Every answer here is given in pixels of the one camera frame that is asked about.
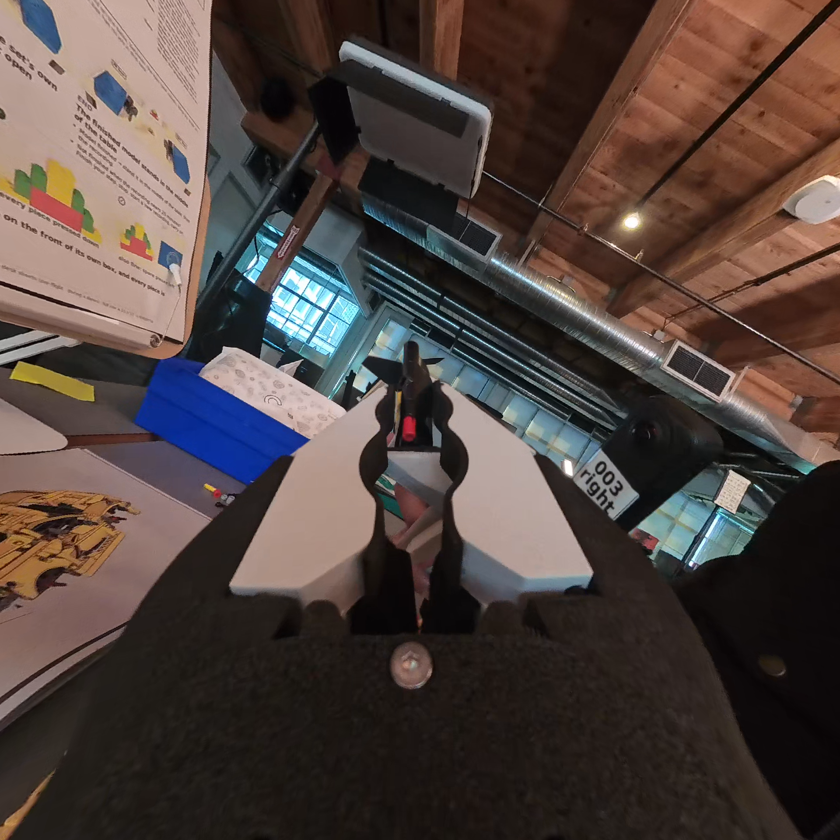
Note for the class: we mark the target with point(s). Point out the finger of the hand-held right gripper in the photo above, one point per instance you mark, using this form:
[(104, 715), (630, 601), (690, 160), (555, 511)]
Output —
[(423, 528), (420, 469)]

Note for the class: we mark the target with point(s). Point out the silver ventilation duct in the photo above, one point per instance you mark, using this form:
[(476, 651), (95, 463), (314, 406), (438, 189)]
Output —
[(590, 315)]

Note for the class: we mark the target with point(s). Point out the white printed paper bag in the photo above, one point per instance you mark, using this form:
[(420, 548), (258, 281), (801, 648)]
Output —
[(262, 387)]

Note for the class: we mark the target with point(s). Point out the white ceiling sensor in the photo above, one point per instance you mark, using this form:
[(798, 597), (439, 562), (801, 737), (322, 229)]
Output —
[(814, 200)]

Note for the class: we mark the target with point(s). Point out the small black yellow brick assembly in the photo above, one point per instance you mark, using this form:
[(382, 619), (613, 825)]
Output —
[(410, 400)]

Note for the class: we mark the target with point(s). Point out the wooden post with red label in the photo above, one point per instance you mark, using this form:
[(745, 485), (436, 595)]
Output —
[(295, 229)]

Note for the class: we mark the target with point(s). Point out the person's right hand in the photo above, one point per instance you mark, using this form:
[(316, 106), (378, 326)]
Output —
[(410, 508)]

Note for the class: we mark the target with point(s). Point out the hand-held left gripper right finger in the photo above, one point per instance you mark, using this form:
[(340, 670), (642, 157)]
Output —
[(518, 525)]

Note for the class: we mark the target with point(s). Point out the printed instruction sheet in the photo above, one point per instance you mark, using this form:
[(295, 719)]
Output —
[(98, 164)]

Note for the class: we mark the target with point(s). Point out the yellow tape strip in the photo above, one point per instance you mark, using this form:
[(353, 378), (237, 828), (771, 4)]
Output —
[(52, 380)]

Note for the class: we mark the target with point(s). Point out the black tripod pole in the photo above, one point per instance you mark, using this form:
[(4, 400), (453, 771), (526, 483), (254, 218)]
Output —
[(249, 229)]

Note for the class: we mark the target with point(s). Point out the black fleece-lined jacket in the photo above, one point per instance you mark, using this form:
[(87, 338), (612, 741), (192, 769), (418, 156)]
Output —
[(774, 623)]

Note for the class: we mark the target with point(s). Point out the blue plastic bin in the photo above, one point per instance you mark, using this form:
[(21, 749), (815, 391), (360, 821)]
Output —
[(197, 420)]

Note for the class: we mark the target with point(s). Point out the building instruction booklet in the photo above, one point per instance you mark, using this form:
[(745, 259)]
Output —
[(65, 590)]

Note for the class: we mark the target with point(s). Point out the white-framed hanging panel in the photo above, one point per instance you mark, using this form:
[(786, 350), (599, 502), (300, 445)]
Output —
[(420, 118)]

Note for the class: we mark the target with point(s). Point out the round ceiling lamp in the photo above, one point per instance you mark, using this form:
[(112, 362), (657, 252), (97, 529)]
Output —
[(631, 220)]

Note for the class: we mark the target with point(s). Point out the large paned window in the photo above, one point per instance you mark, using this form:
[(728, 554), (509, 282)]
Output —
[(308, 308)]

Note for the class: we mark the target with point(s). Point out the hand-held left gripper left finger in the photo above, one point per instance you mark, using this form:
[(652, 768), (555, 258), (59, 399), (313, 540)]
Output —
[(308, 525)]

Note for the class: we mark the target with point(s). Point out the row of ceiling conduit pipes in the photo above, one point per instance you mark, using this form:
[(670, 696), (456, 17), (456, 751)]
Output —
[(472, 328)]

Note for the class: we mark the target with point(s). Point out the small cluster of toy bricks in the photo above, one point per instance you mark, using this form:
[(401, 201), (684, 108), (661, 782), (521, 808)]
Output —
[(220, 495)]

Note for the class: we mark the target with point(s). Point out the white paper wall sign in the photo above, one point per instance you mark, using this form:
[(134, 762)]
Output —
[(732, 491)]

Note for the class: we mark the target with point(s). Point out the grey desk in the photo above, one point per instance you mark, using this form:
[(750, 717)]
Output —
[(164, 466)]

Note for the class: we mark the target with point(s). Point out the white air vent grille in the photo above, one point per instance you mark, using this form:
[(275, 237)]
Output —
[(697, 371), (469, 236)]

